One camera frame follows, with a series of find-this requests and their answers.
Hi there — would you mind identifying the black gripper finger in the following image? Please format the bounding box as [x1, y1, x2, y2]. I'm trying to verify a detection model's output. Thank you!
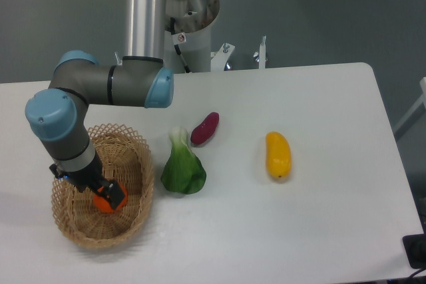
[95, 179, 126, 210]

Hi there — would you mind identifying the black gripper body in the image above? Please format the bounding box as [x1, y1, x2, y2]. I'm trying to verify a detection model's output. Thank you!
[49, 153, 104, 193]

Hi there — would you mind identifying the orange fruit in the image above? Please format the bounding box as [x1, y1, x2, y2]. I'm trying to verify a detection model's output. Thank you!
[93, 181, 128, 213]

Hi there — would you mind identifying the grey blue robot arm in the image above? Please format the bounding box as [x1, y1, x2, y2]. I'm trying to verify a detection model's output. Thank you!
[25, 0, 174, 209]

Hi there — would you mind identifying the woven wicker basket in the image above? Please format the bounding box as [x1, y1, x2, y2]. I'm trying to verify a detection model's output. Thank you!
[51, 124, 154, 249]

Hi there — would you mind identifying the green bok choy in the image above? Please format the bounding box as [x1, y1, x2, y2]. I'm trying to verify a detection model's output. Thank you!
[160, 126, 207, 195]

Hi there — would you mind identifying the purple sweet potato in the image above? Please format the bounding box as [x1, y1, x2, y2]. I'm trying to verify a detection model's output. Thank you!
[190, 112, 220, 146]

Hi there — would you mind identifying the yellow mango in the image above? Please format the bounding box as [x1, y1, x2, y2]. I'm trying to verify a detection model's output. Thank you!
[266, 132, 292, 179]

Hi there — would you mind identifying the black device at table edge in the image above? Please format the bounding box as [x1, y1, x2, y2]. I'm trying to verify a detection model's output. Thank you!
[402, 233, 425, 269]

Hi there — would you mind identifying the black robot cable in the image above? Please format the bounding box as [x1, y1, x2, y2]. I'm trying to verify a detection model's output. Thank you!
[170, 17, 192, 74]

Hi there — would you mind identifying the white base bracket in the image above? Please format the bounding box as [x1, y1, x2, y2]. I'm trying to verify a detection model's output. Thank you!
[114, 35, 270, 72]

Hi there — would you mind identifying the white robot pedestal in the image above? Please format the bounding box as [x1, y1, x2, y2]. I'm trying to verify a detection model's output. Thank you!
[162, 0, 221, 74]

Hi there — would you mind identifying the white frame at right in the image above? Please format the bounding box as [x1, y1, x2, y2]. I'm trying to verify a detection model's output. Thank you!
[393, 77, 425, 141]

